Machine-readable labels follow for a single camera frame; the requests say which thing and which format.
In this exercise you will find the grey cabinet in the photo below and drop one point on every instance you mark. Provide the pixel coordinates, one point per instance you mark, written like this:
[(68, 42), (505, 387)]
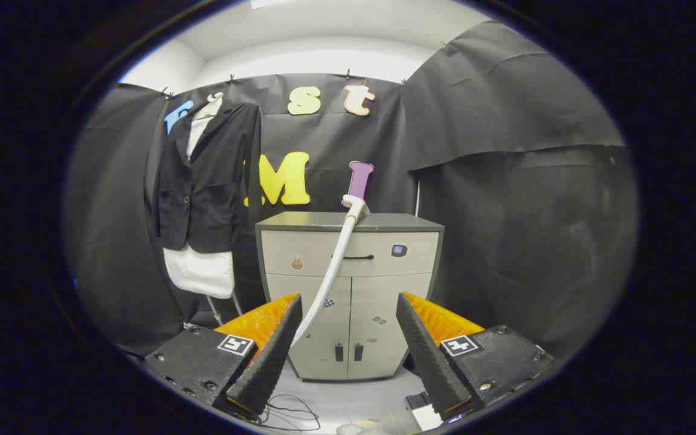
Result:
[(378, 302)]

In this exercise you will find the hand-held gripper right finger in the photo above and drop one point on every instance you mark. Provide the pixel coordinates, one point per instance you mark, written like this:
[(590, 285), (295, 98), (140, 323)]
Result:
[(429, 356)]

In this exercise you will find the black blazer jacket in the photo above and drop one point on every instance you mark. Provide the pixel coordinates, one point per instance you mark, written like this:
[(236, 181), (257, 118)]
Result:
[(203, 193)]

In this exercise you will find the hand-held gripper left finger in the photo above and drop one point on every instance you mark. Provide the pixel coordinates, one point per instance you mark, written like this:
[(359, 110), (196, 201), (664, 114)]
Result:
[(269, 356)]

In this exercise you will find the thin white pole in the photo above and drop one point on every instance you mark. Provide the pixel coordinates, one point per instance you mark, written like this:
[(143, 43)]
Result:
[(418, 199)]

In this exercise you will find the white clothes hanger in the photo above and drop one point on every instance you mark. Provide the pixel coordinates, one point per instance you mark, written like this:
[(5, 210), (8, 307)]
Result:
[(214, 104)]

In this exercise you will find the white garment steamer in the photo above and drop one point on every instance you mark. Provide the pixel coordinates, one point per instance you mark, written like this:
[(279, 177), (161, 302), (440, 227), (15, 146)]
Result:
[(339, 257)]

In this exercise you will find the metal garment stand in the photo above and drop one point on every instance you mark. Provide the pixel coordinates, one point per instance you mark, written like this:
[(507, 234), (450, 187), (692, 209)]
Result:
[(214, 309)]

